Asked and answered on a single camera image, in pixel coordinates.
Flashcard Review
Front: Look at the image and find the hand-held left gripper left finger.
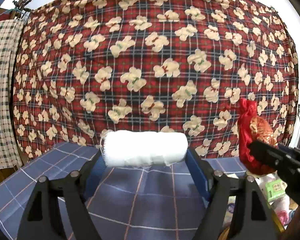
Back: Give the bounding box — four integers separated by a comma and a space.
16, 150, 108, 240

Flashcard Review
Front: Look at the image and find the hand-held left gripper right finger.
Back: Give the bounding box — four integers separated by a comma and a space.
187, 149, 278, 240

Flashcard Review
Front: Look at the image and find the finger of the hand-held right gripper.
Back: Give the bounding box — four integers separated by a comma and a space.
277, 144, 300, 154
248, 139, 294, 174

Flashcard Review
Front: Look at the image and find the green tissue packet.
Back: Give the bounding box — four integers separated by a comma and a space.
265, 179, 287, 202

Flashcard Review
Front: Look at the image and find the red gold brocade pouch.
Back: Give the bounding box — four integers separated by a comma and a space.
237, 98, 278, 175

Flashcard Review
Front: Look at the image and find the gold rectangular tin box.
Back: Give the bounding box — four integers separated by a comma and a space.
219, 211, 287, 240

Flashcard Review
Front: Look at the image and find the blue plaid bed sheet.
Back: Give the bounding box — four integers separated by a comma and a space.
0, 141, 253, 240

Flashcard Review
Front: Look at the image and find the red plaid bear-print quilt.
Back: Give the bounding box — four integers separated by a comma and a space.
12, 0, 300, 167

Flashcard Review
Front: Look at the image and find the white green checkered cloth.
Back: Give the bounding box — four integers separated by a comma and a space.
0, 20, 25, 173

